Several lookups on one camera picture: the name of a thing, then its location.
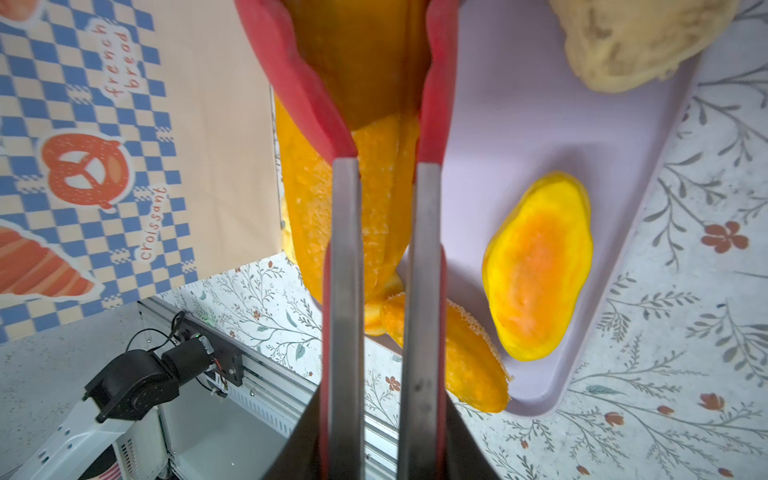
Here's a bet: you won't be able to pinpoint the checkered paper bread bag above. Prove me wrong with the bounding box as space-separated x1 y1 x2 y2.
1 1 280 342

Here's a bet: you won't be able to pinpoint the long brown fake loaf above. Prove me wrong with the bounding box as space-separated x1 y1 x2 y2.
276 1 431 301

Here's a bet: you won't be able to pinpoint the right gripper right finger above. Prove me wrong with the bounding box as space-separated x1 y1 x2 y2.
445 396 499 480

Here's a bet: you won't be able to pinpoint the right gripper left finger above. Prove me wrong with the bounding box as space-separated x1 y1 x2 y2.
262 388 322 480

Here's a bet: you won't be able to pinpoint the pale cream fake bun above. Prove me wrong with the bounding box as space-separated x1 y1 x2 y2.
549 0 740 93

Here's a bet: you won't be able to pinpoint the lavender plastic tray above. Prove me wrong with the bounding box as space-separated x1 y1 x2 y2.
441 1 699 418

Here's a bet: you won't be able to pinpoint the golden oval fake roll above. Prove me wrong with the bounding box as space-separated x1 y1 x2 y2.
381 293 511 413

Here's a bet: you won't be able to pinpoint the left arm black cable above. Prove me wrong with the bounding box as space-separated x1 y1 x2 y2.
124 310 229 400

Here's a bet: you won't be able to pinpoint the yellow orange oval bread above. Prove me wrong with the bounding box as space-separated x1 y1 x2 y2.
482 172 594 362

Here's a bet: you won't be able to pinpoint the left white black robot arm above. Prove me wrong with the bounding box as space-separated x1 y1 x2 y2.
13 336 214 479

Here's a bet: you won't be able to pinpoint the red silicone steel tongs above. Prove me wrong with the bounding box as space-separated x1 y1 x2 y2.
236 1 459 479

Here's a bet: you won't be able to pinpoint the small striped fake croissant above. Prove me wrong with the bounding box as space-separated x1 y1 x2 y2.
364 273 404 336

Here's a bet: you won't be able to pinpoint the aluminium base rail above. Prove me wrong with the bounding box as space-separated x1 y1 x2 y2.
136 296 409 480

